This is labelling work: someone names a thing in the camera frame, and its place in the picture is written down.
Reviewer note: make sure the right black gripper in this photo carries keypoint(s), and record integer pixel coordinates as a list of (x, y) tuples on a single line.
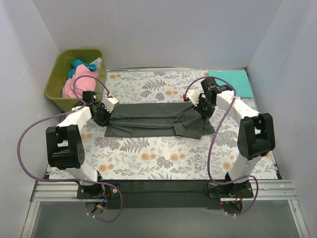
[(205, 111)]

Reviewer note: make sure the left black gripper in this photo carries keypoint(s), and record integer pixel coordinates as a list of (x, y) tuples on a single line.
[(101, 119)]

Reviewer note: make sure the dark grey t shirt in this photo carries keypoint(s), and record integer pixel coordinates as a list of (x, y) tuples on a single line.
[(158, 120)]

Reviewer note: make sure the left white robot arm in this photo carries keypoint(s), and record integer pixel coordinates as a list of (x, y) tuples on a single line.
[(64, 143)]

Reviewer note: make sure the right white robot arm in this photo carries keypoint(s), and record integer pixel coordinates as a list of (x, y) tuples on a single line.
[(255, 137)]

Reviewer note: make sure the pink t shirt in bin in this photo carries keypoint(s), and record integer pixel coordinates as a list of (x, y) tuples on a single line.
[(80, 82)]

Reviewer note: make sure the folded teal t shirt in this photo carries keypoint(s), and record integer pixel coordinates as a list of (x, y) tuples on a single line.
[(238, 79)]

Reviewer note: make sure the floral patterned table mat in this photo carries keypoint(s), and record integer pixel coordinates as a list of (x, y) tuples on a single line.
[(160, 157)]

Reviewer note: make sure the teal cloth in bin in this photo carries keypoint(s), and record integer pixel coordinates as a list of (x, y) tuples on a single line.
[(78, 62)]

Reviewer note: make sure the green plastic laundry bin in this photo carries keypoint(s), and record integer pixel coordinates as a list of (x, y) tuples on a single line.
[(59, 74)]

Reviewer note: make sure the white plastic bag in bin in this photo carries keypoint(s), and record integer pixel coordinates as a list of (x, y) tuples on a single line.
[(97, 63)]

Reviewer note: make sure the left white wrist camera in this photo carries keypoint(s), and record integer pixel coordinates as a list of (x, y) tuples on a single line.
[(110, 102)]

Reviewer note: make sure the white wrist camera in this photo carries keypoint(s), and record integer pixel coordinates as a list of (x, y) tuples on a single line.
[(110, 102), (192, 96)]

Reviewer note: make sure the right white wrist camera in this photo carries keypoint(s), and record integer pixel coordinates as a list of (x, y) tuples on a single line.
[(192, 96)]

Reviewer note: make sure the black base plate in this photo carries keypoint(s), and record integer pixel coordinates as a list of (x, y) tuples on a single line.
[(179, 193)]

